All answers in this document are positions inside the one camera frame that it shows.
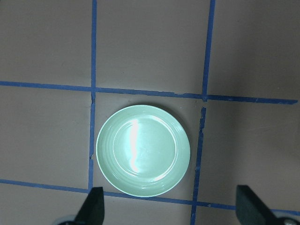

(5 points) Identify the green plate near left arm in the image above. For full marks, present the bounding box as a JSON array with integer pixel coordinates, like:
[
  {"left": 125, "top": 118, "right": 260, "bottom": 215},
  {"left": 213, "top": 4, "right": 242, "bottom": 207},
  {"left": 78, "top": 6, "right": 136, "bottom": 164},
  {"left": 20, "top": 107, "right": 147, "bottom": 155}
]
[{"left": 96, "top": 105, "right": 190, "bottom": 197}]

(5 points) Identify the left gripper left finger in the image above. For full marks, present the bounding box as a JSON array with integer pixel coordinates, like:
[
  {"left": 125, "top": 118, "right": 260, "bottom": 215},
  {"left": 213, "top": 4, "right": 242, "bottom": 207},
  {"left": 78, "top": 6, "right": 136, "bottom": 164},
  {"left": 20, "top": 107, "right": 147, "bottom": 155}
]
[{"left": 74, "top": 187, "right": 105, "bottom": 225}]

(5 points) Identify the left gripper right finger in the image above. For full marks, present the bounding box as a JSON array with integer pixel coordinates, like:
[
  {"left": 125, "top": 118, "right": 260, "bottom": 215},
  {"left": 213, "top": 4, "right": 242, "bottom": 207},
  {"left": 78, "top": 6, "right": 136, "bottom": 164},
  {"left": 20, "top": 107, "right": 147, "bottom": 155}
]
[{"left": 235, "top": 185, "right": 284, "bottom": 225}]

